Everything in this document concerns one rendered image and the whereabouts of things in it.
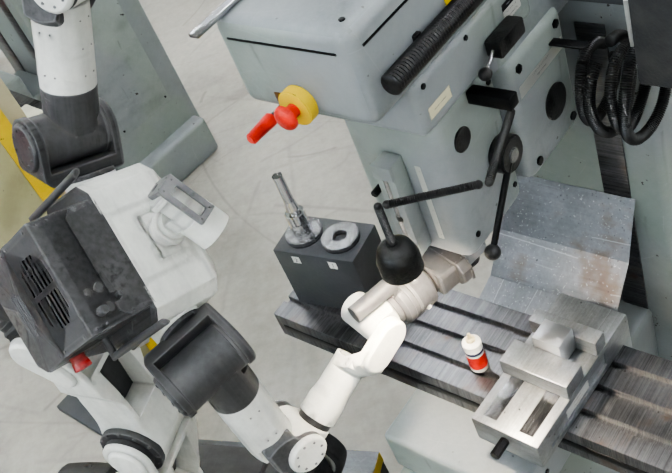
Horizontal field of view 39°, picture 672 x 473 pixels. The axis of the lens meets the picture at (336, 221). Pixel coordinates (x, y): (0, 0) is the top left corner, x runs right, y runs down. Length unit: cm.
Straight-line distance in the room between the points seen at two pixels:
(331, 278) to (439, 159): 72
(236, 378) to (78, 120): 49
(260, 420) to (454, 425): 56
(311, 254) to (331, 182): 197
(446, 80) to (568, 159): 70
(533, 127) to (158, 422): 98
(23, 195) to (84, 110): 163
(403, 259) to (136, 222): 43
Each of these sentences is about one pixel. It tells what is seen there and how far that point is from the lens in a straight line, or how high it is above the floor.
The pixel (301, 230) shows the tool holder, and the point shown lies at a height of 113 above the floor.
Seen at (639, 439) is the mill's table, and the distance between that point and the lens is 188.
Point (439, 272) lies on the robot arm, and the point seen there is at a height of 125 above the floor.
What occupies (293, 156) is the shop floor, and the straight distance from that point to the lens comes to 432.
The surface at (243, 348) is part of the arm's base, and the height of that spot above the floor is 143.
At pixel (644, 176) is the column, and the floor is 113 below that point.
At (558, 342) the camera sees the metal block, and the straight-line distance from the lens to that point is 186.
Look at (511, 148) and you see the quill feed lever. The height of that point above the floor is 147.
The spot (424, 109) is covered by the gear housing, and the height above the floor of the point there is 168.
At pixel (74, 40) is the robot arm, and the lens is 150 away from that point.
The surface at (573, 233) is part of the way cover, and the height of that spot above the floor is 97.
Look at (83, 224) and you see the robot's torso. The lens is 150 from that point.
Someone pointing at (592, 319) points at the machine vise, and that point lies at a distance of 197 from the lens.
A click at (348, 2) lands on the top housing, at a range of 128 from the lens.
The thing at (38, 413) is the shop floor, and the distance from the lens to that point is 388.
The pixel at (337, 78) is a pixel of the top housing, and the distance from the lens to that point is 127.
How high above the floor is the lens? 249
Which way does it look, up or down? 40 degrees down
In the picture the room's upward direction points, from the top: 24 degrees counter-clockwise
